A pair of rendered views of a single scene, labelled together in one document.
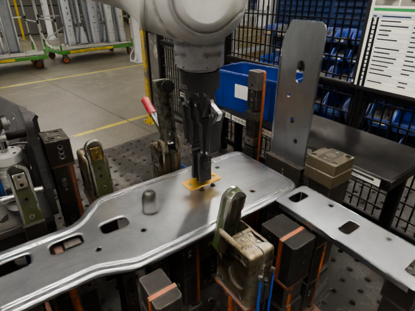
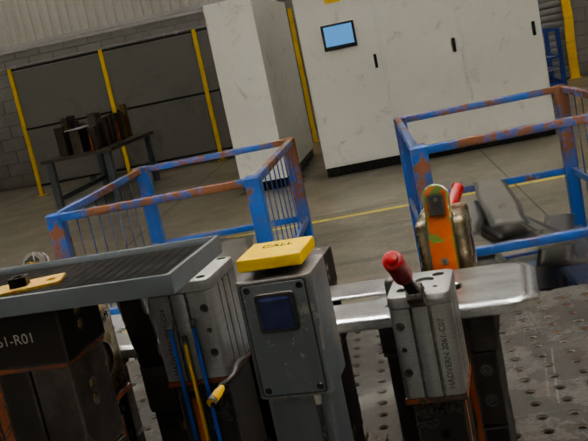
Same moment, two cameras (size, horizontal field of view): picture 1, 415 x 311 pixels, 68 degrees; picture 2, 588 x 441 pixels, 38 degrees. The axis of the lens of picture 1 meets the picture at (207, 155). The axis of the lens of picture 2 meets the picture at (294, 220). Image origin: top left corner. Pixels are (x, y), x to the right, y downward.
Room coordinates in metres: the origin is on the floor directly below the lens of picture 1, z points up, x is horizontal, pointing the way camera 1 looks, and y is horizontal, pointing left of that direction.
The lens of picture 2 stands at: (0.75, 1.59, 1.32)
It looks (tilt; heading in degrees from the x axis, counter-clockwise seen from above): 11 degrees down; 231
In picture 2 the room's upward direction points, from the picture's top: 12 degrees counter-clockwise
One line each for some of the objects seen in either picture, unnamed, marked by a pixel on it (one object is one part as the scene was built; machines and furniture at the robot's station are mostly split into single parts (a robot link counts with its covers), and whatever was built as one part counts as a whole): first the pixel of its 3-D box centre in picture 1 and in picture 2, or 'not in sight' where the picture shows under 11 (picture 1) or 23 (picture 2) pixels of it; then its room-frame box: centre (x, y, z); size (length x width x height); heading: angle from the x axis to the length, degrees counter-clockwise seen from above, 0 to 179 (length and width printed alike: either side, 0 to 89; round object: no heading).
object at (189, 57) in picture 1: (199, 52); not in sight; (0.58, 0.01, 1.30); 0.09 x 0.09 x 0.06
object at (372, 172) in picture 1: (272, 117); not in sight; (0.99, -0.22, 1.02); 0.90 x 0.22 x 0.03; 36
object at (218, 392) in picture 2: not in sight; (227, 379); (0.28, 0.83, 1.00); 0.12 x 0.01 x 0.01; 36
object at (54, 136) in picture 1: (73, 211); not in sight; (0.61, 0.33, 0.91); 0.07 x 0.05 x 0.42; 36
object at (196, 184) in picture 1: (201, 179); not in sight; (0.58, 0.01, 1.03); 0.08 x 0.04 x 0.01; 126
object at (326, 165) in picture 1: (318, 216); not in sight; (0.63, -0.29, 0.88); 0.08 x 0.08 x 0.36; 36
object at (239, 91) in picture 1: (259, 89); not in sight; (1.05, -0.18, 1.10); 0.30 x 0.17 x 0.13; 43
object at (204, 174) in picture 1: (204, 166); not in sight; (0.57, 0.01, 1.07); 0.03 x 0.01 x 0.07; 126
